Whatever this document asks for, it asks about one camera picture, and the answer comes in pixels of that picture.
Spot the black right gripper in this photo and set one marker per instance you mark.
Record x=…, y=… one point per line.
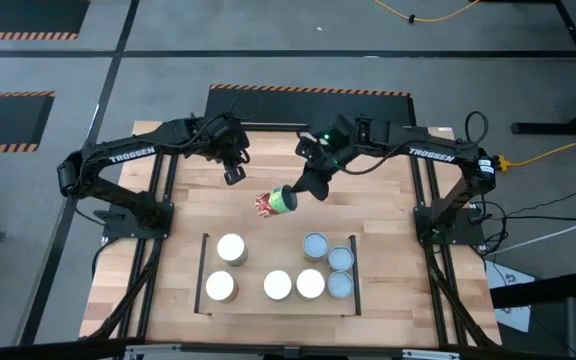
x=333, y=145

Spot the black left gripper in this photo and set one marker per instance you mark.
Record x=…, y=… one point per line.
x=225, y=140

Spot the red and green patterned can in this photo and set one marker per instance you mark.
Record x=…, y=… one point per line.
x=270, y=202

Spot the green chicken soup can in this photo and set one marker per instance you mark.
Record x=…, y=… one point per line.
x=315, y=245

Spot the pale yellow and lavender can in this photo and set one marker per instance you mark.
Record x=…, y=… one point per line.
x=230, y=247

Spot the yellow and blue labelled can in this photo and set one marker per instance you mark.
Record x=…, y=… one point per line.
x=341, y=258

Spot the beige labelled tin can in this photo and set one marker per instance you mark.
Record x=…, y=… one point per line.
x=310, y=283

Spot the oranges can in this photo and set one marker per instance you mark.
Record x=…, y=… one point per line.
x=340, y=284

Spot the tomatoes can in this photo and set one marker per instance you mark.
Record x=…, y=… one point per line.
x=277, y=284

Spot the white carrot can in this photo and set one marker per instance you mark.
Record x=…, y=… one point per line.
x=219, y=285

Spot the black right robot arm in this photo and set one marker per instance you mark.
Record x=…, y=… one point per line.
x=430, y=155

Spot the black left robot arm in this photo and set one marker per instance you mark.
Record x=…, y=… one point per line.
x=133, y=155

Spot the black mat with hazard stripes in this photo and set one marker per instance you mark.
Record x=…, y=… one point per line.
x=278, y=107
x=8, y=120
x=28, y=15

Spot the silver aluminium crossbar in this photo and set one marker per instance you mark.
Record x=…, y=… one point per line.
x=193, y=355

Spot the white printed sheet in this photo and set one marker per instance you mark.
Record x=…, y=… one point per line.
x=498, y=275

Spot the black floor beam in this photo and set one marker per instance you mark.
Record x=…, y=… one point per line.
x=538, y=295

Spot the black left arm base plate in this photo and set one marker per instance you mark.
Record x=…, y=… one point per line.
x=118, y=227

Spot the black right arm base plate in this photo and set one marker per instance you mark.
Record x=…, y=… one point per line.
x=468, y=235

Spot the black desk leg frame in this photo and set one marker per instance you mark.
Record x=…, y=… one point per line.
x=558, y=128

